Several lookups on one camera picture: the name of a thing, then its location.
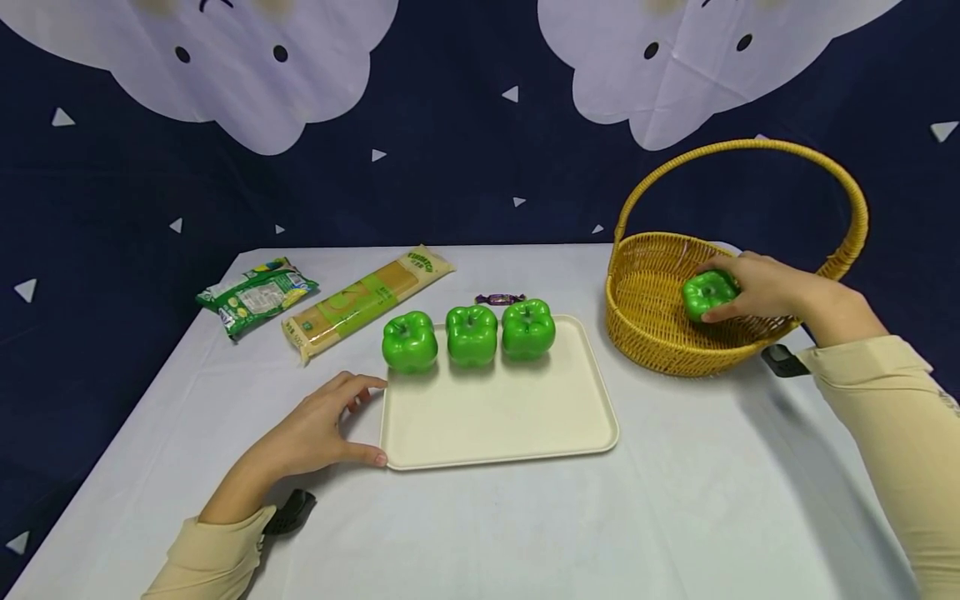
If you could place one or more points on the person's left hand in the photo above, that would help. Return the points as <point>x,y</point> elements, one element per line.
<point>300,437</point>

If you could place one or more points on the person's right hand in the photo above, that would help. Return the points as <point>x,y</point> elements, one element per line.
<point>780,292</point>

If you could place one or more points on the person's right thumb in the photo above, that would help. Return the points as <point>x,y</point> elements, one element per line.
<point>726,311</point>

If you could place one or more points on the person's right fingers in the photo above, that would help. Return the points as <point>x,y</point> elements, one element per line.
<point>731,267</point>

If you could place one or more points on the person's left index finger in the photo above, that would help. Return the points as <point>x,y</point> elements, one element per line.
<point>360,382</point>

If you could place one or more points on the person's left fingers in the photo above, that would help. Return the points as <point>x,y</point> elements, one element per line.
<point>357,403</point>

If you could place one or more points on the person's left thumb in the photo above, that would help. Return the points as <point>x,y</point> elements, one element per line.
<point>364,455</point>

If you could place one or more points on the green toy bell pepper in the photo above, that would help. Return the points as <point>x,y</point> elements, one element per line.
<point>409,343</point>
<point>703,293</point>
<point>472,337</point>
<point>529,330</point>

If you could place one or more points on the cream plastic tray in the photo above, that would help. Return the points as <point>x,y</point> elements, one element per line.
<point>495,408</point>

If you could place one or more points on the person's left forearm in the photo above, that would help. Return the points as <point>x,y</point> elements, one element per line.
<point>210,554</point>

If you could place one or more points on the person's right forearm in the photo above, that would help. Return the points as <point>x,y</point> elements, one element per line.
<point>892,433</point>

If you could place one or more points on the black wrist band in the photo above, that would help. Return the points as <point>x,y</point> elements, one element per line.
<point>784,360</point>
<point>289,510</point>

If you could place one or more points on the long spaghetti packet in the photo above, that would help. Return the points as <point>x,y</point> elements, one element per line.
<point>360,304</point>

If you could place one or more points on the green snack packet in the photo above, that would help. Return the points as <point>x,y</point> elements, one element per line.
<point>259,296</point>

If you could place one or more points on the purple wrapped candy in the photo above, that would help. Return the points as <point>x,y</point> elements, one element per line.
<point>500,298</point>

